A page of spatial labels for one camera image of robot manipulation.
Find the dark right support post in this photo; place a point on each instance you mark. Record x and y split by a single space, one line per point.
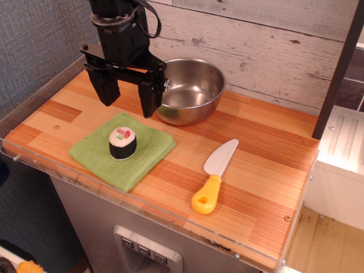
339 73

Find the silver dispenser button panel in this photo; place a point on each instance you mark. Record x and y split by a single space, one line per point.
141 254

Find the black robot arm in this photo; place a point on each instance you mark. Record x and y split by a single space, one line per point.
121 10

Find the grey toy kitchen cabinet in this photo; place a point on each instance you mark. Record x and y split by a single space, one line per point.
93 219

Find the green cloth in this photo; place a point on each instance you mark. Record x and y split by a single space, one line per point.
93 152

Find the white toy sink unit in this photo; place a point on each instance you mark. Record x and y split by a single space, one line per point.
335 187

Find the toy knife yellow handle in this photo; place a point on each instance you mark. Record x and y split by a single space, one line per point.
205 200

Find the stainless steel pot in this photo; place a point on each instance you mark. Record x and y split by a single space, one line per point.
195 88

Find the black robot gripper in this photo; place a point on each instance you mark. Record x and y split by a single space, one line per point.
123 54

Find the yellow object bottom left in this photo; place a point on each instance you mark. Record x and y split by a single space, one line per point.
29 267

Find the toy sushi roll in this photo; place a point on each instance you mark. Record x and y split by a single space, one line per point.
122 143

